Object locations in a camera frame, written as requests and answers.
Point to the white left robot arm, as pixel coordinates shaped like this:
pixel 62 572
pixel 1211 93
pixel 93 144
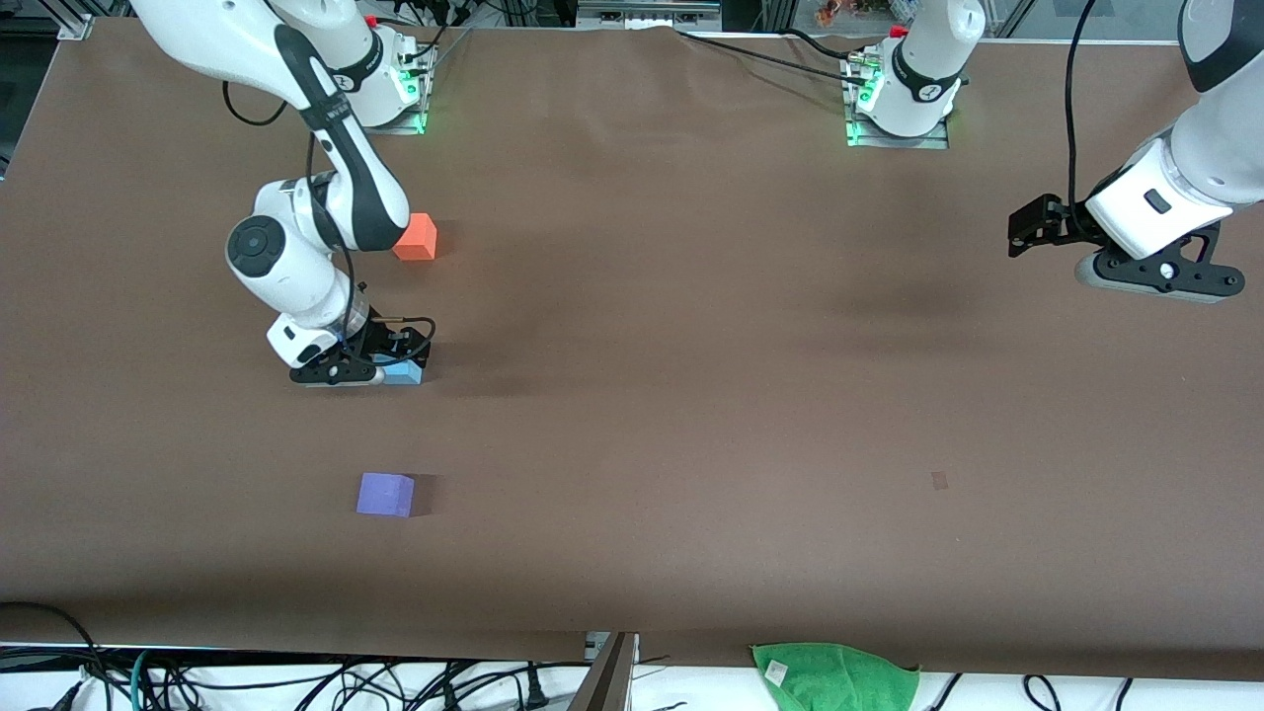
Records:
pixel 1185 168

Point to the purple cube block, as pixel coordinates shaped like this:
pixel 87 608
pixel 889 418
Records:
pixel 383 494

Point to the grey background device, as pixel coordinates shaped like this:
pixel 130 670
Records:
pixel 647 12

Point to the brown table cover sheet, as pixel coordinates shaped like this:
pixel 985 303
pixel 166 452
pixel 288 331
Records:
pixel 632 553

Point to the blue cube block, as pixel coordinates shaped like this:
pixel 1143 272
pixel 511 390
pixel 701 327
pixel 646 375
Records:
pixel 405 375

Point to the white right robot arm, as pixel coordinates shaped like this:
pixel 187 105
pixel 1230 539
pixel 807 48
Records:
pixel 286 267

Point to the aluminium profile post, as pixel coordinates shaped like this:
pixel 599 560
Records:
pixel 607 683

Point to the aluminium frame corner bracket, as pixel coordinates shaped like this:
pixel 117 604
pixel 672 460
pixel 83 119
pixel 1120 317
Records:
pixel 77 20

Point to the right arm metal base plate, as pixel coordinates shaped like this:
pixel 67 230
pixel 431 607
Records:
pixel 405 123

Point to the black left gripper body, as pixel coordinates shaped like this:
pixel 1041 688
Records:
pixel 1065 223

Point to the green towel cloth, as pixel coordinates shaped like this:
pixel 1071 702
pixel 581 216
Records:
pixel 839 681

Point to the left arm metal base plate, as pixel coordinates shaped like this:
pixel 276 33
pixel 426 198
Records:
pixel 894 141

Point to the orange cube block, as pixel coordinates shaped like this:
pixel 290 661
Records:
pixel 420 239

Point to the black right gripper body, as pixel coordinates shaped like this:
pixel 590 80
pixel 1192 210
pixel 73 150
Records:
pixel 379 342

